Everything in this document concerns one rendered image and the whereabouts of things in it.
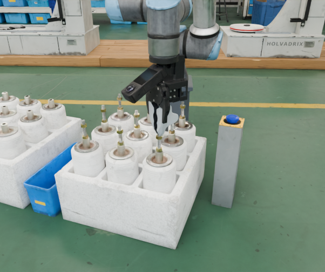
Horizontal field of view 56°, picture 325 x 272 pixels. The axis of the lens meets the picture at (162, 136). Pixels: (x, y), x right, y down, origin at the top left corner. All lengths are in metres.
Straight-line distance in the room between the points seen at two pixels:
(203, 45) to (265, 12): 4.01
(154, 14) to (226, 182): 0.59
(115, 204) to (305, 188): 0.73
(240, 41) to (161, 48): 2.13
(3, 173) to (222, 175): 0.72
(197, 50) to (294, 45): 1.77
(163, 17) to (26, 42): 2.44
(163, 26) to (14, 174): 0.68
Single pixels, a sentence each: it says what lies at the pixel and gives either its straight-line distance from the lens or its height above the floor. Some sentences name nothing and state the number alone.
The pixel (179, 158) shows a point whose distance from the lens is 0.95.
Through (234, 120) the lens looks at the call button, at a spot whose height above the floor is 0.33.
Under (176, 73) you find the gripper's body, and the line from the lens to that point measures 0.77.
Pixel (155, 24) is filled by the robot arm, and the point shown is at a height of 0.62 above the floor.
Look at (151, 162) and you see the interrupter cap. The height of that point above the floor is 0.25.
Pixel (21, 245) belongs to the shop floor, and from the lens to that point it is 1.05.
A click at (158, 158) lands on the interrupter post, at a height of 0.26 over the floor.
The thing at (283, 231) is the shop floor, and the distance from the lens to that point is 1.07.
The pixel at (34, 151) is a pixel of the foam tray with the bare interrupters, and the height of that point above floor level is 0.18.
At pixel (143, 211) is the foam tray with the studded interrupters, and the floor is 0.12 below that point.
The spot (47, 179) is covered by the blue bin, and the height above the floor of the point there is 0.06.
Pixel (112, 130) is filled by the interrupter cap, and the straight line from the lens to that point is 1.03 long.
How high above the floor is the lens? 0.71
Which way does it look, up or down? 28 degrees down
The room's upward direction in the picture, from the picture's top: straight up
